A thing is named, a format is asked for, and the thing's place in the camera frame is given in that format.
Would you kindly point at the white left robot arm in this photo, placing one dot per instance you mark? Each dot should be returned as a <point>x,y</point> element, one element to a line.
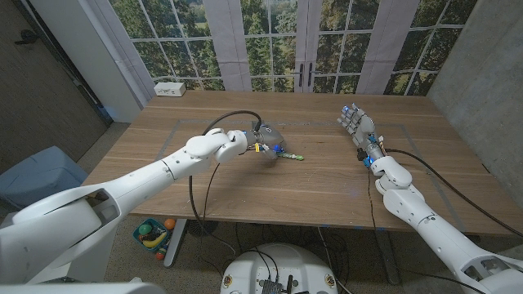
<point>143,179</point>

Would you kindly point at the black round ribbed disc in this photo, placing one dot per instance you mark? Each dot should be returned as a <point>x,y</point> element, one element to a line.
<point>202,228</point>

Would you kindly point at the white table leg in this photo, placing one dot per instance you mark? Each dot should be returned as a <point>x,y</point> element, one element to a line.
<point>175,245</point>

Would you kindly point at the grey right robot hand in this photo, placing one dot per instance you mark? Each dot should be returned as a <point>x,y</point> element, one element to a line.
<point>361,124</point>

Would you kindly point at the orange toy ball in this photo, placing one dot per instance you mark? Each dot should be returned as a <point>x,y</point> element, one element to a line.
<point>170,224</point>

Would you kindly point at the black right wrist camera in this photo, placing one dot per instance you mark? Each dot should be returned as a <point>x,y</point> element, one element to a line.
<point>361,154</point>

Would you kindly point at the printed window forest backdrop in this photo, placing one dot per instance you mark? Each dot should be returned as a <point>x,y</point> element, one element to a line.
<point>261,41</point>

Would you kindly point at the green marker cap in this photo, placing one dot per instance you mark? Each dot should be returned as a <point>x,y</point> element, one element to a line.
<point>300,157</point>

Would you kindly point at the teal toy basket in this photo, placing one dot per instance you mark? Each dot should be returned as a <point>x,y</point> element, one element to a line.
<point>138,232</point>

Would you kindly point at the grey table leg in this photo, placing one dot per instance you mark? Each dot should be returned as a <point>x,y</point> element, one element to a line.
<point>388,261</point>

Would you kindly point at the grey electronics module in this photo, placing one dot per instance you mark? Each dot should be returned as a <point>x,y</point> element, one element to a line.
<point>270,287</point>

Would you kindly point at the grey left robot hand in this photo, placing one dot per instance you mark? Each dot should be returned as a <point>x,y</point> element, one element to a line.
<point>269,139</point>

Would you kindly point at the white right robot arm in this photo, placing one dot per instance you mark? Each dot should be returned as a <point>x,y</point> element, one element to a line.
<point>441,237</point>

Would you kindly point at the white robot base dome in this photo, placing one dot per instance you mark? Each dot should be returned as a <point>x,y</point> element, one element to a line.
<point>282,261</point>

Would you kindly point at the green toy ball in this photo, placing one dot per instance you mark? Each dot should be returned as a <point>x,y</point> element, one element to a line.
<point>145,229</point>

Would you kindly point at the yellow toy banana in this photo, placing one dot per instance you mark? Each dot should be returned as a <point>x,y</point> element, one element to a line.
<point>155,241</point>

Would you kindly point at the white green marker body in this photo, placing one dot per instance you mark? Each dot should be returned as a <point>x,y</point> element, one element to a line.
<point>289,155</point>

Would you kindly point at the blue grey storage bin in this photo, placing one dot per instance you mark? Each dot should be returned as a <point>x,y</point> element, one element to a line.
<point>41,171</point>

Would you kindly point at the white power strip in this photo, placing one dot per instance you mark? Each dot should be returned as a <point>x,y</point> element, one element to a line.
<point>169,89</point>

